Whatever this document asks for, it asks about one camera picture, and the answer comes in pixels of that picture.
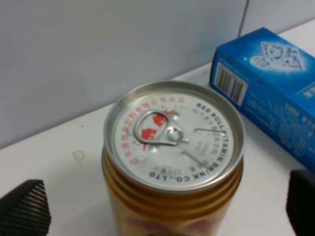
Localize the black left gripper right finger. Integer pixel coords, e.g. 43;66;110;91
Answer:
286;170;315;236

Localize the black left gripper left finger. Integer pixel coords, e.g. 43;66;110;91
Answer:
0;179;52;236

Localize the gold Red Bull can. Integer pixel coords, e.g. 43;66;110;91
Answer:
102;81;246;236

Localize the Darlie toothpaste box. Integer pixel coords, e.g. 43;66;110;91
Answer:
209;28;315;171

